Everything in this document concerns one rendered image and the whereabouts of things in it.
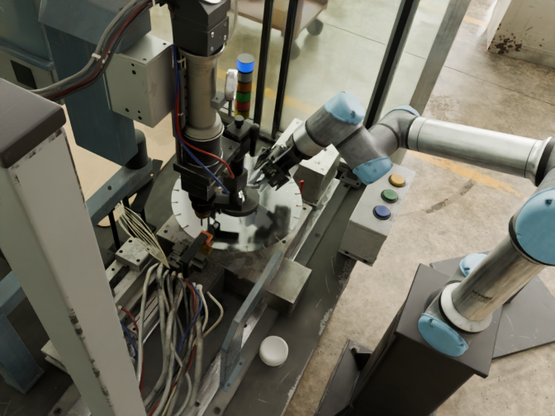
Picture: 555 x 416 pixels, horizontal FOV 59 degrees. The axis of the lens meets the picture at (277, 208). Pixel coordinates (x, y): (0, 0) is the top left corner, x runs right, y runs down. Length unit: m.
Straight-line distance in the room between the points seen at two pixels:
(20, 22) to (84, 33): 0.25
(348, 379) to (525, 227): 1.33
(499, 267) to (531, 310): 1.57
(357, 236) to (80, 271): 1.12
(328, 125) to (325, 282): 0.51
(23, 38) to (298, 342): 0.89
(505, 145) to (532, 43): 3.20
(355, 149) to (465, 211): 1.83
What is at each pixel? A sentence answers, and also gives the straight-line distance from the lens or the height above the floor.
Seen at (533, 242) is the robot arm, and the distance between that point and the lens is 0.90.
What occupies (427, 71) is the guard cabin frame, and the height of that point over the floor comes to 1.20.
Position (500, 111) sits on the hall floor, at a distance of 3.61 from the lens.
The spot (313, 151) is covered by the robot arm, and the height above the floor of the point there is 1.18.
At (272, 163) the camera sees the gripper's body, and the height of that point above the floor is 1.12.
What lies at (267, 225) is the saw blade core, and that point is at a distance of 1.21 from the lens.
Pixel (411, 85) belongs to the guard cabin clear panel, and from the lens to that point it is 1.43.
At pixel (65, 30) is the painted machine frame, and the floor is 1.48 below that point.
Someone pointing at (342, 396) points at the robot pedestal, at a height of 0.01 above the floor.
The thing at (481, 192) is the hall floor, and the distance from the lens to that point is 2.95.
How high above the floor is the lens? 1.90
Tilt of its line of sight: 50 degrees down
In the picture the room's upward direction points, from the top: 10 degrees clockwise
